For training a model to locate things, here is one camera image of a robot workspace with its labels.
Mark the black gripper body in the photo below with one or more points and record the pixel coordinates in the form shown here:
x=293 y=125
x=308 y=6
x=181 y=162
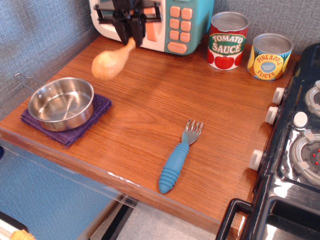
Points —
x=126 y=10

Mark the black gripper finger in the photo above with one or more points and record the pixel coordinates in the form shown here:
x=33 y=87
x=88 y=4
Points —
x=120 y=26
x=138 y=30

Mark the orange toy chicken drumstick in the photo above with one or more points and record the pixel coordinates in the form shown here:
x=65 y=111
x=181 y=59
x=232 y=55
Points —
x=109 y=63

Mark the teal toy microwave oven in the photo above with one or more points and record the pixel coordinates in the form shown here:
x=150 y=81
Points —
x=182 y=27

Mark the tomato sauce can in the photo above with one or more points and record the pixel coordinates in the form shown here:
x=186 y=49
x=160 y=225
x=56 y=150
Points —
x=227 y=38

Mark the stainless steel pot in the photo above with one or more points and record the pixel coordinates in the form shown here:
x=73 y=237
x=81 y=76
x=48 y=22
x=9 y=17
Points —
x=59 y=105

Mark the purple folded cloth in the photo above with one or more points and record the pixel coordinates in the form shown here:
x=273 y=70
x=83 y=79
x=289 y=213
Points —
x=101 y=105

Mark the pineapple slices can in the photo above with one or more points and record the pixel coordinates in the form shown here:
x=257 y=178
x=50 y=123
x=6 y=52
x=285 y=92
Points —
x=269 y=56

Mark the white stove knob rear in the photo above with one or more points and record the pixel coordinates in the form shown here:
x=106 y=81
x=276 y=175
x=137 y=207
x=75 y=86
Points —
x=278 y=95

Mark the white stove knob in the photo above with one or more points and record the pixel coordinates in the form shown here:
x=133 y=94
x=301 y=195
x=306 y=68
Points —
x=271 y=115
x=255 y=159
x=278 y=95

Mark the white stove knob middle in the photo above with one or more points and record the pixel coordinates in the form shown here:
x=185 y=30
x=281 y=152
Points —
x=271 y=115

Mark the white stove knob front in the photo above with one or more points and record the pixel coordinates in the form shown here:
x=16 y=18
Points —
x=255 y=159

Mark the black toy stove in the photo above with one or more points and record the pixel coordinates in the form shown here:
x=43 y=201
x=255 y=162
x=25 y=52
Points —
x=286 y=194

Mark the orange object bottom left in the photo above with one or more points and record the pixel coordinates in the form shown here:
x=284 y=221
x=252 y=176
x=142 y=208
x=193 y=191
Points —
x=21 y=235

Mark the blue handled fork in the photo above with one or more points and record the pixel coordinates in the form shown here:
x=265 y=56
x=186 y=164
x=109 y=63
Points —
x=173 y=166

